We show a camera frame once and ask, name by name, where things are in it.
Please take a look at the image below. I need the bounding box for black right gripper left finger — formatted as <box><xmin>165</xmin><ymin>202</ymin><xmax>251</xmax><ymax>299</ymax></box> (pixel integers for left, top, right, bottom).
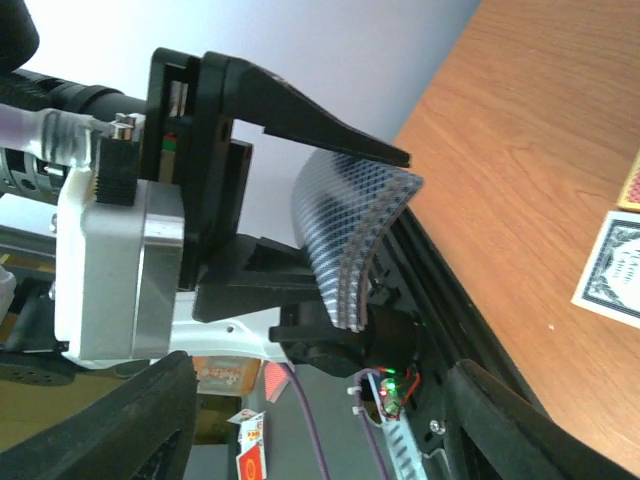
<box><xmin>1</xmin><ymin>352</ymin><xmax>198</xmax><ymax>479</ymax></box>

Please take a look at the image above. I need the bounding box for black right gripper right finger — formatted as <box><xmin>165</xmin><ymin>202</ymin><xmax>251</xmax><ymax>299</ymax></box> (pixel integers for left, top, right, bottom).
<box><xmin>444</xmin><ymin>360</ymin><xmax>637</xmax><ymax>480</ymax></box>

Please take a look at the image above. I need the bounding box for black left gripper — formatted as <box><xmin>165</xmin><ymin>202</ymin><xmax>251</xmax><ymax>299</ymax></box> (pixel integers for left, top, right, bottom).
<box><xmin>140</xmin><ymin>48</ymin><xmax>410</xmax><ymax>345</ymax></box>

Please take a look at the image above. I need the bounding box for blue card box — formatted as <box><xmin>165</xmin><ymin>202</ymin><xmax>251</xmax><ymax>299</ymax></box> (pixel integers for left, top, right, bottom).
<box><xmin>571</xmin><ymin>211</ymin><xmax>639</xmax><ymax>329</ymax></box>

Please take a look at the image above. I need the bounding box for light blue cable duct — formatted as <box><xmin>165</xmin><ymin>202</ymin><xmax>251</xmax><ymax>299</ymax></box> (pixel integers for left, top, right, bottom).
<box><xmin>353</xmin><ymin>369</ymin><xmax>428</xmax><ymax>480</ymax></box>

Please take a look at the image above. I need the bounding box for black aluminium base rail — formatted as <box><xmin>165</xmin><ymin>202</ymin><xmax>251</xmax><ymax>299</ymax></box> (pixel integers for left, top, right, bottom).
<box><xmin>299</xmin><ymin>204</ymin><xmax>551</xmax><ymax>480</ymax></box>

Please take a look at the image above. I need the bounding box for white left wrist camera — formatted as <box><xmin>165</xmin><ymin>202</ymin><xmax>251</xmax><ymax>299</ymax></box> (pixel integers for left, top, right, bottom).
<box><xmin>54</xmin><ymin>169</ymin><xmax>185</xmax><ymax>369</ymax></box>

